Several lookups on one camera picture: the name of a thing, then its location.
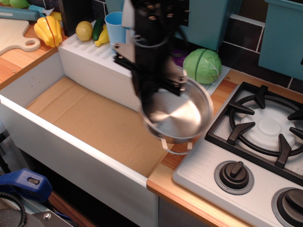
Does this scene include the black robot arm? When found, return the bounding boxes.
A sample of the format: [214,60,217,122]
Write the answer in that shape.
[113,0,189,111]

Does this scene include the light blue plastic cup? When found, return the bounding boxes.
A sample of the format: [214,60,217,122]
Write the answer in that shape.
[105,11,126,44]

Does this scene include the black stove knob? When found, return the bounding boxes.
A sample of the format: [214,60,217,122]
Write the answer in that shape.
[214,161,254,195]
[271,187,303,227]

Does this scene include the green toy cucumber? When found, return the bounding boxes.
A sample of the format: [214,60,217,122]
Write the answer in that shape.
[92,18,104,41]

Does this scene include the black left stove knob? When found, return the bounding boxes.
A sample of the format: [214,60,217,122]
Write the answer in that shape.
[214,161,254,195]

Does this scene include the blue clamp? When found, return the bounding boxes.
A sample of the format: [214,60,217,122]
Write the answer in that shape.
[0,168,53,202]

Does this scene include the white toy sink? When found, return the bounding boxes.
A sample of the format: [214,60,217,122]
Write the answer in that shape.
[0,20,232,227]

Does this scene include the green toy cabbage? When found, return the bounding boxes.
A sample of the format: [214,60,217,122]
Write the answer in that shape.
[183,48,222,84]

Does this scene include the teal box with black panel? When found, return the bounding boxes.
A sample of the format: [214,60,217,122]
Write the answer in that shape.
[106,0,242,51]

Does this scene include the white cutting board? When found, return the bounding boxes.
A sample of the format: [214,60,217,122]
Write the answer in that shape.
[0,18,41,55]

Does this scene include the stainless steel pot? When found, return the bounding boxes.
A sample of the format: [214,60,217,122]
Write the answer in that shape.
[141,77,214,155]

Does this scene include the teal toy knife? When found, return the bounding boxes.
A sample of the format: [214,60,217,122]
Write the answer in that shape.
[0,5,54,21]

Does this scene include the black right stove knob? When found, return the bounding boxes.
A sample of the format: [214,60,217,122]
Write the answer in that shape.
[271,187,303,227]

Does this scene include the black burner grate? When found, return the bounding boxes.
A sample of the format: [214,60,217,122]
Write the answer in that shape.
[205,82,303,185]

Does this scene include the yellow toy bell pepper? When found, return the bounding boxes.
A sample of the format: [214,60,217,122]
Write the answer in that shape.
[34,16,62,48]

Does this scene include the teal box right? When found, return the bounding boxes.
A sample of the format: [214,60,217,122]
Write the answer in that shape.
[258,0,303,80]

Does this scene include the purple toy eggplant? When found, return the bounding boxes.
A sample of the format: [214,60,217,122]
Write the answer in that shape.
[172,49,190,68]

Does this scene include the yellow toy banana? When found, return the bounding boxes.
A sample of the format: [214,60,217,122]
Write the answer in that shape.
[94,25,109,47]

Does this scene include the grey toy stove top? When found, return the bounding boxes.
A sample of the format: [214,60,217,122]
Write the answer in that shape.
[173,85,303,227]

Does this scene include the yellow toy potato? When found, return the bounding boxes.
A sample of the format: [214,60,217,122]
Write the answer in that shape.
[76,21,93,41]

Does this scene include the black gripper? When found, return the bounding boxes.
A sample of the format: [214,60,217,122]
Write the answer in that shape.
[113,42,187,114]

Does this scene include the cardboard sheet in sink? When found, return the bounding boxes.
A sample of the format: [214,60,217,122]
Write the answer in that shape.
[27,77,167,177]

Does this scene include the green toy fruit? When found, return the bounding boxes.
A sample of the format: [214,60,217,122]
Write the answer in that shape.
[0,0,30,9]

